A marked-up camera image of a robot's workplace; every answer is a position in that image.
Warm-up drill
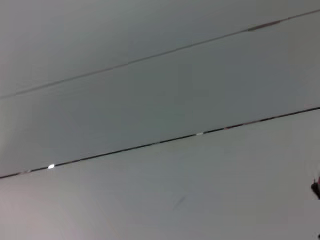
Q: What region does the black bag with orange handles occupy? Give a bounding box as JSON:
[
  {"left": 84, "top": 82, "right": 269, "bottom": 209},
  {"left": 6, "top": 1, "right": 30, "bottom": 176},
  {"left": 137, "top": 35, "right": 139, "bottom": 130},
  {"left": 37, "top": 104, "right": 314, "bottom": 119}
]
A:
[{"left": 310, "top": 175, "right": 320, "bottom": 201}]

